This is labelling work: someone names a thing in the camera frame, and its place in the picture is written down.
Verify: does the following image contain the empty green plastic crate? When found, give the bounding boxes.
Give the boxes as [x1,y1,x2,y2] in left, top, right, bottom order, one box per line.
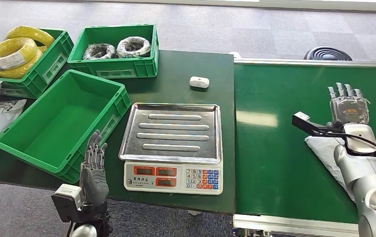
[0,69,132,185]

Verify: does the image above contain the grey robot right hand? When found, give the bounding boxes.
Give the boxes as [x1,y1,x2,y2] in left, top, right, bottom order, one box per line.
[327,82,370,127]

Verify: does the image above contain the steel scale tray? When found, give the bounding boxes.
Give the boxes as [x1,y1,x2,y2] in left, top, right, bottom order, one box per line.
[118,102,223,164]

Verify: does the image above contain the grey poly mailer package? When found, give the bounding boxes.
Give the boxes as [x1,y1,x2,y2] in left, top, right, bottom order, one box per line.
[304,135,355,201]

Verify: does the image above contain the white electronic scale base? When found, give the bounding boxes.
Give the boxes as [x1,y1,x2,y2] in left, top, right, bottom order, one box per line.
[123,160,224,196]

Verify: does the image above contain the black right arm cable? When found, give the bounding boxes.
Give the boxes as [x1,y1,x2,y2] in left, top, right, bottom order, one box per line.
[318,129,376,166]

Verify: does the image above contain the yellow wire coil with label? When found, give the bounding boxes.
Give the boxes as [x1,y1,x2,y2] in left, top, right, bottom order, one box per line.
[0,37,38,71]

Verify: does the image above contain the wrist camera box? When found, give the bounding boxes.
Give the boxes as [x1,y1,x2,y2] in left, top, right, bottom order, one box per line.
[291,111,342,137]
[51,184,83,223]

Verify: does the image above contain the black ribbed round object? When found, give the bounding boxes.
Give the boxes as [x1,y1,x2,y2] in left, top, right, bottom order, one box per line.
[303,46,353,62]

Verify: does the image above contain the green crate with yellow coils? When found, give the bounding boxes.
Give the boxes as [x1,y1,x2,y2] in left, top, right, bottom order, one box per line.
[0,29,75,100]

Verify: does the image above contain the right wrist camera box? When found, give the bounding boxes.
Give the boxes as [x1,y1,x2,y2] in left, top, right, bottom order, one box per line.
[291,111,342,137]

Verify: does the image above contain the green crate with black coils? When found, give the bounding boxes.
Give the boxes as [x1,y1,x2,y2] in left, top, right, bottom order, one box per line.
[67,24,159,80]

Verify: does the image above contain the wrapped black wire coil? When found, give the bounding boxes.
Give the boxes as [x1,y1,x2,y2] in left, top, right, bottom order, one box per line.
[82,43,117,61]
[116,36,151,59]

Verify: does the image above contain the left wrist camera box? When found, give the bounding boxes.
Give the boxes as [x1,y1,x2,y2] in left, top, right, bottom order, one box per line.
[51,184,83,223]

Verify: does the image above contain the small white device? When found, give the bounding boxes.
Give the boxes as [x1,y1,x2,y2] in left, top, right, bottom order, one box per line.
[189,76,210,89]

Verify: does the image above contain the dark green table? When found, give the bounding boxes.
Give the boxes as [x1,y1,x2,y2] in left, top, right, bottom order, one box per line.
[0,49,236,216]

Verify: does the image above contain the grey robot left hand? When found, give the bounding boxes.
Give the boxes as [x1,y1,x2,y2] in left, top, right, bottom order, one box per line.
[79,130,110,207]

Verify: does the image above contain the green conveyor belt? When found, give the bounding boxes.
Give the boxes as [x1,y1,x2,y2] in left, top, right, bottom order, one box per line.
[233,58,376,237]

